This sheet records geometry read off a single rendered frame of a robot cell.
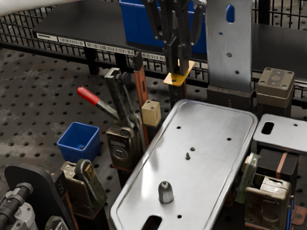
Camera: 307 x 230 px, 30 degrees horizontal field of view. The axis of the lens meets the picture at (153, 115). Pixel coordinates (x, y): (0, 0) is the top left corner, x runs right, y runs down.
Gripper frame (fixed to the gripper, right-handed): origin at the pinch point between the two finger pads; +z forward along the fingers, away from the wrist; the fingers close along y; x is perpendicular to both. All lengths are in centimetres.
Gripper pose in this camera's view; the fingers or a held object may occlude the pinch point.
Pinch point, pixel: (178, 56)
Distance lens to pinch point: 115.1
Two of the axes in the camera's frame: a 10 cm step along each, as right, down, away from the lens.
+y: 9.1, 2.0, -3.6
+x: 4.1, -6.4, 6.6
